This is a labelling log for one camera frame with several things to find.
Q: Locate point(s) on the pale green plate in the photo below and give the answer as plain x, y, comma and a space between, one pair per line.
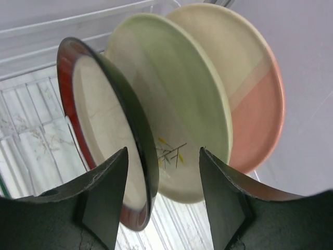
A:
181, 94

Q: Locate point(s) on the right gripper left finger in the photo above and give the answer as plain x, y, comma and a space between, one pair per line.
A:
83, 213

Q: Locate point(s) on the white wire dish rack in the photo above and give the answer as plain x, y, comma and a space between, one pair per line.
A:
38, 151

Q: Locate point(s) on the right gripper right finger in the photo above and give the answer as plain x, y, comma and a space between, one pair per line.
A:
246, 214

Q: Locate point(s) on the pink and cream plate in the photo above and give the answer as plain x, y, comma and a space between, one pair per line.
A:
250, 74

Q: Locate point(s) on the dark rimmed beige plate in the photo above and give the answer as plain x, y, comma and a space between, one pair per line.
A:
106, 116

